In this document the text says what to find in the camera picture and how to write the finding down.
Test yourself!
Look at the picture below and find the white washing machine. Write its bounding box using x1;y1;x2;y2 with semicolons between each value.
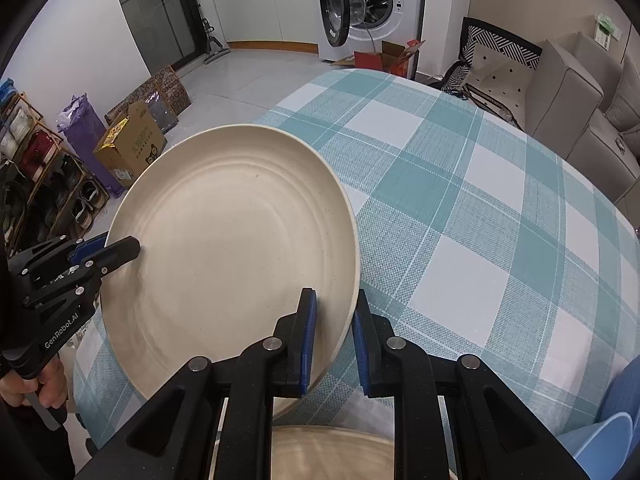
316;0;425;62

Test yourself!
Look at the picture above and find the grey sofa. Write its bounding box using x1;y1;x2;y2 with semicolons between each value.
524;32;639;202

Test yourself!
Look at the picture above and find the person left hand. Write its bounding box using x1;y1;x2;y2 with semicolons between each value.
0;354;68;408

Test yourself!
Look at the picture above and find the purple bag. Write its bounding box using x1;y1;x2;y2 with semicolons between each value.
56;93;125;197

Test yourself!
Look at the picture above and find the wooden shoe rack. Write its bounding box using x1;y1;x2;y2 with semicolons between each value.
1;88;110;256

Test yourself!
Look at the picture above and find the white kitchen cabinet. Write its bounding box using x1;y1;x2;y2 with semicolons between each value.
209;0;319;54

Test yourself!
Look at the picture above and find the red cardboard box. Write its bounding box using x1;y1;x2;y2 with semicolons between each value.
332;39;424;78

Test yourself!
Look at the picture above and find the teal plaid tablecloth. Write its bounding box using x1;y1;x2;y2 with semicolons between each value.
72;68;640;480

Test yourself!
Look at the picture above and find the brown cardboard box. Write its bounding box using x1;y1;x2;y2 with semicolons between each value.
93;101;166;188

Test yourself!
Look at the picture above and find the black white patterned chair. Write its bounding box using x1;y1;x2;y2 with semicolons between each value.
435;18;542;129

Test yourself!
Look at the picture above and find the large blue bowl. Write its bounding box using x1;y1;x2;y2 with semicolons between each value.
559;358;639;479

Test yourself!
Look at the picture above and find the large cream plate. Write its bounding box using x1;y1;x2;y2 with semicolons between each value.
100;125;360;398

